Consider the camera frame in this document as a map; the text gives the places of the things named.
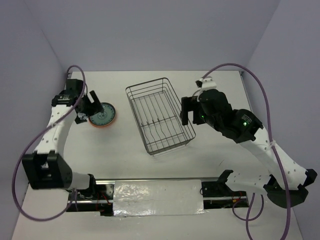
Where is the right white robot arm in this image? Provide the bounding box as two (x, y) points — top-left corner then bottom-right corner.
(180, 77), (318, 208)

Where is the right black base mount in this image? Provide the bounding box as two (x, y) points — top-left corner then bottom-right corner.
(199, 181), (249, 210)

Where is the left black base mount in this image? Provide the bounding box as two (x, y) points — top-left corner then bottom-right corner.
(67, 184), (115, 217)

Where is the metal wire dish rack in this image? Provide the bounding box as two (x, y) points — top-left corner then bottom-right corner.
(125, 77), (196, 156)

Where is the green rimmed white plate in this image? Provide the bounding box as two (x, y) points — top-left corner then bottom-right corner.
(88, 102), (116, 125)

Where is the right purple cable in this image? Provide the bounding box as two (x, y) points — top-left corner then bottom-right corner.
(201, 62), (292, 240)

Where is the orange plate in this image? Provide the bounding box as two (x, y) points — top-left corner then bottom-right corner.
(88, 118), (117, 128)

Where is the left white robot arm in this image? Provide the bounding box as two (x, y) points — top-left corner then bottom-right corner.
(22, 79), (104, 200)

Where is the silver foil covered panel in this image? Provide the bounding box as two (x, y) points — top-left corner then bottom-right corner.
(113, 179), (205, 217)

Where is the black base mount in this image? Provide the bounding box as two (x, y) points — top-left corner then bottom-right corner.
(199, 181), (249, 210)
(67, 184), (115, 217)

